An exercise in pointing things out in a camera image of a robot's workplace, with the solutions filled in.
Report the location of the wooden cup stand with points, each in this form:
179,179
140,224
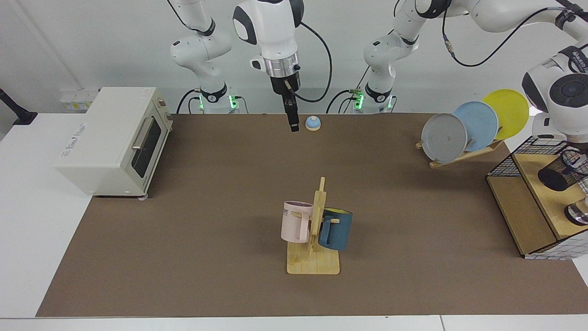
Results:
312,264

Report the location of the light blue plate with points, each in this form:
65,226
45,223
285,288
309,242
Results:
480,122

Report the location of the grey plate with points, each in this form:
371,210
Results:
443,138

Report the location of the dark blue cup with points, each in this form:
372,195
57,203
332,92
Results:
337,232

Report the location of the small blue round thing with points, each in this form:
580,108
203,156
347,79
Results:
313,123

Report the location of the brown table cloth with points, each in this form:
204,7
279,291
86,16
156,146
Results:
206,207

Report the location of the white wall socket strip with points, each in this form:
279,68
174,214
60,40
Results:
76,101

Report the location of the wooden plate rack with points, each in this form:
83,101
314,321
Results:
455,158

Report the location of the black mesh pen holder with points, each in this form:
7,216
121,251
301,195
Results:
553,179

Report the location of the black clamp mount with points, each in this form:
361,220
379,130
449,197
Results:
25,118

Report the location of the pale toaster oven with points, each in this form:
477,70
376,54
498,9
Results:
105,138

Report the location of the pink cup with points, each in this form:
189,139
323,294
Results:
290,227

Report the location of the yellow plate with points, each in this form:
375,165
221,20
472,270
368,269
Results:
507,110

